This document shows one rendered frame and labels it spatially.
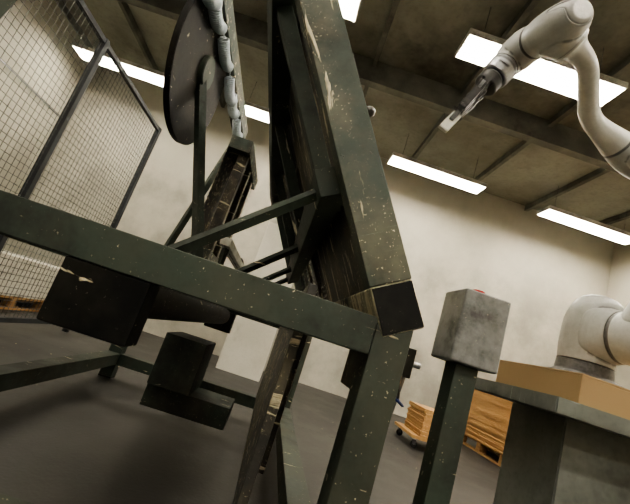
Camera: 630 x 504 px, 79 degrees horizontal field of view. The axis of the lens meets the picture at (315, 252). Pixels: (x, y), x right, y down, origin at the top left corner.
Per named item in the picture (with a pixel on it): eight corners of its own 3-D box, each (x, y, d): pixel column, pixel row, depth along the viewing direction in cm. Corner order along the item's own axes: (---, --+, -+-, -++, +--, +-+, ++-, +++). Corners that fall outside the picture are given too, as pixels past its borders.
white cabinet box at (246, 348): (258, 381, 490) (308, 234, 534) (215, 367, 489) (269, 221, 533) (261, 376, 548) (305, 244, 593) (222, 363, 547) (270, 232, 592)
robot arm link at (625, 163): (607, 137, 137) (649, 120, 124) (641, 167, 140) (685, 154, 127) (595, 165, 134) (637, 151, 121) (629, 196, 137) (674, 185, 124)
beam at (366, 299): (382, 338, 89) (426, 328, 91) (369, 287, 91) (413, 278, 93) (303, 330, 304) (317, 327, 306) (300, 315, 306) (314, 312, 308)
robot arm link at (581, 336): (579, 367, 130) (591, 305, 134) (638, 378, 112) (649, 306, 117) (542, 352, 126) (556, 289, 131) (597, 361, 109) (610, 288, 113)
